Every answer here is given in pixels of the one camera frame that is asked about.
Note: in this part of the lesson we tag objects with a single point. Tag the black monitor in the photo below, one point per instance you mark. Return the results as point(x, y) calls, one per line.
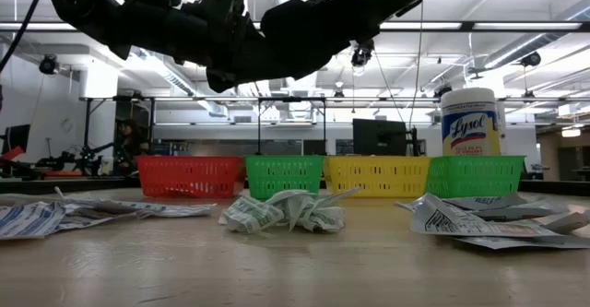
point(378, 136)

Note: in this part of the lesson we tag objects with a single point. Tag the black distant workstation frame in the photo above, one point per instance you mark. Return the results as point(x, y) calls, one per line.
point(87, 127)

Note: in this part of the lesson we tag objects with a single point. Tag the black distant robot arm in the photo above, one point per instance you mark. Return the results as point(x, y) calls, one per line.
point(74, 159)

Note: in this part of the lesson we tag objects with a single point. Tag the black mounted camera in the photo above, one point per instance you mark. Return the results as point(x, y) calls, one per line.
point(531, 59)
point(48, 65)

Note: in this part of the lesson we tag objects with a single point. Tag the black overhead beam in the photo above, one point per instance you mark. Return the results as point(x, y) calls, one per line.
point(466, 26)

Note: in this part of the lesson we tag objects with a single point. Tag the person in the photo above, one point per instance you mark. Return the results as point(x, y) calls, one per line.
point(131, 136)

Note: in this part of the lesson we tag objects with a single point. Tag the black aluminium table frame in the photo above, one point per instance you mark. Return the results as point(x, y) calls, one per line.
point(69, 185)

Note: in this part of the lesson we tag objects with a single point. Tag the black overhead camera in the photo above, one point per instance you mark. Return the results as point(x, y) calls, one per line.
point(361, 57)

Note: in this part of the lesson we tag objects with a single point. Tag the yellow plastic basket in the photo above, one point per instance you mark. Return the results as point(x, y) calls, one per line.
point(378, 175)

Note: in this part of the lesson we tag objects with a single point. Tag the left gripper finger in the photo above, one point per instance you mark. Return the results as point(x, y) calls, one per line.
point(260, 58)

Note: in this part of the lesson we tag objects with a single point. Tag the red plastic basket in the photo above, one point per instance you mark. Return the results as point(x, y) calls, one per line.
point(189, 178)

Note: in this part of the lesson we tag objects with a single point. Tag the green plastic basket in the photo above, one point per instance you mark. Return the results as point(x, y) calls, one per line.
point(475, 175)
point(283, 175)

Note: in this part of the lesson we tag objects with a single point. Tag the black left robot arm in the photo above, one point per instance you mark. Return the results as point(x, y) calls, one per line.
point(115, 16)

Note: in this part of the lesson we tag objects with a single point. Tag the yellow Lysol wipes canister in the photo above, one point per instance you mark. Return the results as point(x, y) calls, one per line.
point(470, 127)

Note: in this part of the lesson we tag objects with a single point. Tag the red distant object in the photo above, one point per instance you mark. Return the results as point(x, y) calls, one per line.
point(14, 154)

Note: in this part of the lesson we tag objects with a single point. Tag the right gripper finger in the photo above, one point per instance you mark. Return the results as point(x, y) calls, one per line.
point(309, 35)

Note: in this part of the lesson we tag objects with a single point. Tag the blue striped bandage packet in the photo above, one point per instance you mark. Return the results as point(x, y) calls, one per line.
point(27, 219)
point(184, 210)
point(92, 215)

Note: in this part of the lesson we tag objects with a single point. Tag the dark distant monitor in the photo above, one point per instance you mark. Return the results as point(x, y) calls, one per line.
point(16, 136)

